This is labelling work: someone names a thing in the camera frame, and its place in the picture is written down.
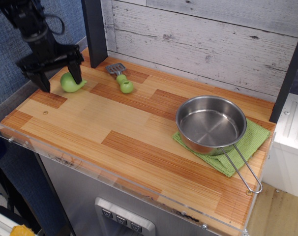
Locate black vertical post left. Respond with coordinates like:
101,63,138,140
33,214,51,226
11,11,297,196
81,0,108,68

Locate green cloth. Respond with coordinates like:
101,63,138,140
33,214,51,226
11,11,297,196
172,119,270,177

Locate clear acrylic front guard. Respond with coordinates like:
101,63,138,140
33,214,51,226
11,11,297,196
0,123,248,236

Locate black vertical post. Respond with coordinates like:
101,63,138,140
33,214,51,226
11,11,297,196
269,42,298,123
81,0,108,68

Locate green toy pear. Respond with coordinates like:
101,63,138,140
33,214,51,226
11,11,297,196
60,72,87,93

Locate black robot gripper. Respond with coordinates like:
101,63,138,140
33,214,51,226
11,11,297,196
16,31,84,93

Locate black vertical post right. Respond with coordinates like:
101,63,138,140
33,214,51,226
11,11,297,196
269,42,298,123

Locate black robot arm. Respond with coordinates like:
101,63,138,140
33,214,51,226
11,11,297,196
0,0,84,92

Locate black cable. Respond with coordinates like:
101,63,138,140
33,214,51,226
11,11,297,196
44,14,65,35

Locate silver toy fridge front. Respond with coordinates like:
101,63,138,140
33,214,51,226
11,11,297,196
38,155,239,236

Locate grey button panel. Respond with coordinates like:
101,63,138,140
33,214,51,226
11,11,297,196
94,197,156,236

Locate silver metal pot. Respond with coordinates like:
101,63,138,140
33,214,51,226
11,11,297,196
175,95,263,194

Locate white ridged block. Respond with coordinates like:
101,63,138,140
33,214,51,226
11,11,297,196
263,93,298,197

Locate yellow black object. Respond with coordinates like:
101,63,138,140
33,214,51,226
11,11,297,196
10,225,36,236

